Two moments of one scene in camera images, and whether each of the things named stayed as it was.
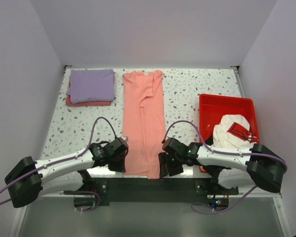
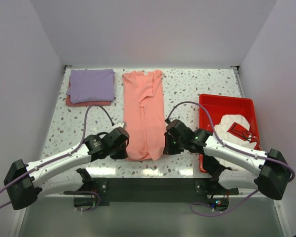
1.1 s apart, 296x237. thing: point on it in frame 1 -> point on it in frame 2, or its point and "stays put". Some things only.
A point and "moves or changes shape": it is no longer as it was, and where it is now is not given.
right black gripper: (163, 158) -> (167, 148)
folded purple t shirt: (91, 85) stays put
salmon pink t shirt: (144, 126) moves or changes shape
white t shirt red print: (233, 132) stays put
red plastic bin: (211, 107) stays put
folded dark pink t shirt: (84, 103) stays put
